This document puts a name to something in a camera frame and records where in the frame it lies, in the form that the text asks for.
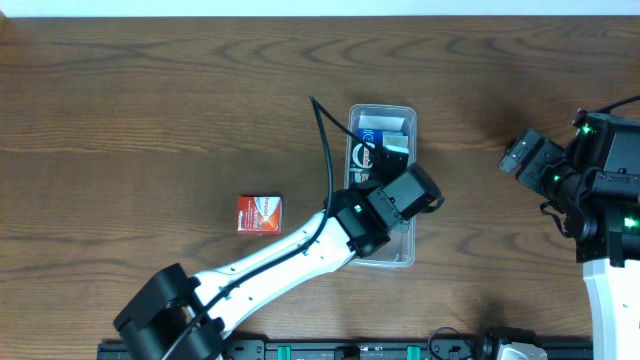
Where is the white green medicine box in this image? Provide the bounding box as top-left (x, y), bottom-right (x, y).
top-left (382, 131), bottom-right (410, 154)

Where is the red medicine box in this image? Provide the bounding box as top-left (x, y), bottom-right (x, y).
top-left (237, 196), bottom-right (282, 235)

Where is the left black cable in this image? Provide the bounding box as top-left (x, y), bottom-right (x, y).
top-left (159, 95), bottom-right (391, 360)

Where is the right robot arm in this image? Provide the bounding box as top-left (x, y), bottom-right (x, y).
top-left (499, 112), bottom-right (639, 359)

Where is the clear plastic container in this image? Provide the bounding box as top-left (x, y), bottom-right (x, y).
top-left (344, 104), bottom-right (417, 268)

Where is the blue cardboard box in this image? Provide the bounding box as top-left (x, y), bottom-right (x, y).
top-left (352, 127), bottom-right (407, 184)

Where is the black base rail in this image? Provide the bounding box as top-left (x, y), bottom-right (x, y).
top-left (97, 327), bottom-right (596, 360)

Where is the green round-logo box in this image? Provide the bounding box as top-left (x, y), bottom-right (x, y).
top-left (349, 142), bottom-right (377, 172)

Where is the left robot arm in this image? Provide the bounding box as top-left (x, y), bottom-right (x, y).
top-left (113, 164), bottom-right (440, 359)

